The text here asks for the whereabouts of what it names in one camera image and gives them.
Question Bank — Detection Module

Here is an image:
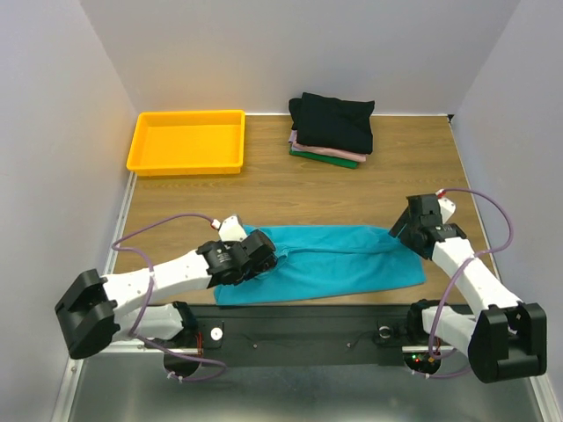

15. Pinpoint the teal t shirt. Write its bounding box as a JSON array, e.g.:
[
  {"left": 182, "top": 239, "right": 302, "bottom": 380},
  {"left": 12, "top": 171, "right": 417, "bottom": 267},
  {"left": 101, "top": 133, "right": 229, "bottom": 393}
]
[{"left": 214, "top": 225, "right": 426, "bottom": 306}]

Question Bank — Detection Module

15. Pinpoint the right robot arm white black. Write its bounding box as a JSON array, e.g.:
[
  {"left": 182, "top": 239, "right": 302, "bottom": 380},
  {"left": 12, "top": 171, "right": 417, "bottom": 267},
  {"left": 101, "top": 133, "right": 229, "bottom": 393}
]
[{"left": 389, "top": 189, "right": 547, "bottom": 383}]

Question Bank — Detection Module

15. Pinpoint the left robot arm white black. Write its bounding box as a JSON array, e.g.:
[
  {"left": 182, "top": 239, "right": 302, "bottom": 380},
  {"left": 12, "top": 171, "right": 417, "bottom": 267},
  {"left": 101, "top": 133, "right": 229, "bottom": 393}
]
[{"left": 55, "top": 229, "right": 276, "bottom": 360}]

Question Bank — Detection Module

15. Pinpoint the folded pink t shirt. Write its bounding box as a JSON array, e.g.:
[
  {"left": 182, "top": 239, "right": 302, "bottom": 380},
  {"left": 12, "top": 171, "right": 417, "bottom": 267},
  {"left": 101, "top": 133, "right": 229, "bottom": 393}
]
[{"left": 291, "top": 142, "right": 367, "bottom": 163}]

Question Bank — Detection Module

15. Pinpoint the folded green t shirt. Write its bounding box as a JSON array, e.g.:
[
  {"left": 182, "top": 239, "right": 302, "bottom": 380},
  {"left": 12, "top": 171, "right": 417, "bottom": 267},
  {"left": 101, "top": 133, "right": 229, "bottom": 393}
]
[{"left": 289, "top": 149, "right": 359, "bottom": 169}]

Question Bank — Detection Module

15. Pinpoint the folded black t shirt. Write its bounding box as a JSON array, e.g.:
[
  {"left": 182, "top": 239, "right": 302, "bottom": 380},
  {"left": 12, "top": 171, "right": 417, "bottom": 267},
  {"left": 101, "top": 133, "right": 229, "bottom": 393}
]
[{"left": 288, "top": 92, "right": 376, "bottom": 155}]

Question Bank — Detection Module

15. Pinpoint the yellow plastic tray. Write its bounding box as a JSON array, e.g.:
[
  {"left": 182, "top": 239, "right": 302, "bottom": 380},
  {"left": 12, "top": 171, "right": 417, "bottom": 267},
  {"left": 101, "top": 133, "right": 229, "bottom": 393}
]
[{"left": 126, "top": 110, "right": 245, "bottom": 177}]

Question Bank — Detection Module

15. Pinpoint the folded lavender t shirt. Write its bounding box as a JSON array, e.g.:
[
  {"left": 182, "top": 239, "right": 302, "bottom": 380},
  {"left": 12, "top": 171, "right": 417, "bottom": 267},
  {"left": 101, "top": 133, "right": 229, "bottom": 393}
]
[{"left": 288, "top": 130, "right": 297, "bottom": 144}]

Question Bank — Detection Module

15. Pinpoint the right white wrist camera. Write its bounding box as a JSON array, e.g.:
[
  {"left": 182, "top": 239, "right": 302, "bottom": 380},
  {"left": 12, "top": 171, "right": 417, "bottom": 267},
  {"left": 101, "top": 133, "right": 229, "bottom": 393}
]
[{"left": 435, "top": 189, "right": 457, "bottom": 224}]

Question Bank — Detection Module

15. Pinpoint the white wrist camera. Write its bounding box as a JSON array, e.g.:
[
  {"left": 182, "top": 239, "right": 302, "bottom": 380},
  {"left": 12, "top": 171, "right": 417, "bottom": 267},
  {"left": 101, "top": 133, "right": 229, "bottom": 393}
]
[
  {"left": 210, "top": 215, "right": 247, "bottom": 242},
  {"left": 435, "top": 189, "right": 457, "bottom": 224}
]

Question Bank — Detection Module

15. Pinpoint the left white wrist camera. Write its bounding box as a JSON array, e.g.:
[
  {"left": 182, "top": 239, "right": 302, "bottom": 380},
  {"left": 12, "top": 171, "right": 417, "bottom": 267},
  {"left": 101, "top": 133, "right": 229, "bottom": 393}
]
[{"left": 210, "top": 215, "right": 247, "bottom": 242}]

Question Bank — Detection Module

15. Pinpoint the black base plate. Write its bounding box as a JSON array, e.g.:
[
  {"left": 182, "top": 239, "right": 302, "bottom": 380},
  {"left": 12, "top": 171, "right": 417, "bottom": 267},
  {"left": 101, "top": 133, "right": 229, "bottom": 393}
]
[{"left": 90, "top": 302, "right": 514, "bottom": 368}]

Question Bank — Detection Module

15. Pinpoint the aluminium frame rail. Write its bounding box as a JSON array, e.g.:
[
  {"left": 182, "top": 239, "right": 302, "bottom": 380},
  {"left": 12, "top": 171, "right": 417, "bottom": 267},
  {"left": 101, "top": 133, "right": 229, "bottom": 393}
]
[{"left": 50, "top": 171, "right": 153, "bottom": 422}]

